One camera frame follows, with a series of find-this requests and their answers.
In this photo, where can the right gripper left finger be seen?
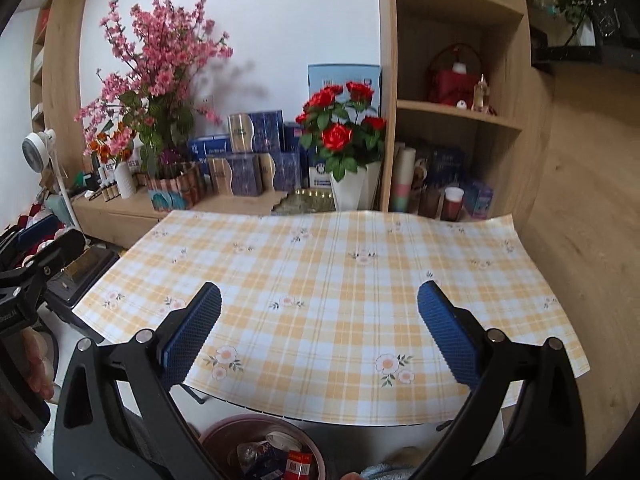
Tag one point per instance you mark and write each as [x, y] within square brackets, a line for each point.
[116, 418]

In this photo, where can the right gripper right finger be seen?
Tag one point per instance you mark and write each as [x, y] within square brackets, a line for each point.
[546, 437]

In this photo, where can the pink trash bin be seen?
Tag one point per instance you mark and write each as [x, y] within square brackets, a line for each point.
[257, 446]

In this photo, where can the person left hand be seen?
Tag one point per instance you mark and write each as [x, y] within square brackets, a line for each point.
[40, 376]

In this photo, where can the white desk fan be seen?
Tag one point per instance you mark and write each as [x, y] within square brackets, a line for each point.
[40, 153]

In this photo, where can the white ribbed vase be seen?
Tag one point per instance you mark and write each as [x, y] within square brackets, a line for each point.
[124, 181]

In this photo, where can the red cigarette box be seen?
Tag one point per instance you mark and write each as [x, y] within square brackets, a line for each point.
[299, 466]

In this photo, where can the purple small box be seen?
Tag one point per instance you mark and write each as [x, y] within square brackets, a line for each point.
[477, 199]

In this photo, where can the pink blossom branches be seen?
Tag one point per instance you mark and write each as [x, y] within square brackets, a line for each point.
[149, 102]

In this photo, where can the yellow plaid floral tablecloth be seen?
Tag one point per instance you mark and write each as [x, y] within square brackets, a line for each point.
[319, 319]

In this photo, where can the red paper cup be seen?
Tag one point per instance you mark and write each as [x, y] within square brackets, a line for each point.
[453, 201]

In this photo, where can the gold navy gift box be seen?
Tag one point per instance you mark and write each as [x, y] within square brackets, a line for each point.
[236, 174]

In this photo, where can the top gold navy box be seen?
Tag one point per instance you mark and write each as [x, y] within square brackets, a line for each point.
[257, 132]

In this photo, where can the white flower pot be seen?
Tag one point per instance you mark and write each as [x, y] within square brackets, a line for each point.
[357, 191]

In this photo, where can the gold embossed tray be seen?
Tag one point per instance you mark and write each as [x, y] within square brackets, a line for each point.
[304, 201]

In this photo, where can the stacked paper cups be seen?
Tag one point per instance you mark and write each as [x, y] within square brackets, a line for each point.
[402, 179]

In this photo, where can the wooden shelf unit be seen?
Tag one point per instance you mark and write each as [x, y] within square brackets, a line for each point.
[504, 135]

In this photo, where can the dark blue white box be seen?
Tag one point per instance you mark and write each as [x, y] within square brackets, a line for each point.
[312, 167]

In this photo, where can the red rose bouquet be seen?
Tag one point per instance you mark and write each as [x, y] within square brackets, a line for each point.
[340, 125]

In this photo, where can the light blue tall box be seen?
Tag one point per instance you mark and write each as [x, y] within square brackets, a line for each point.
[322, 75]

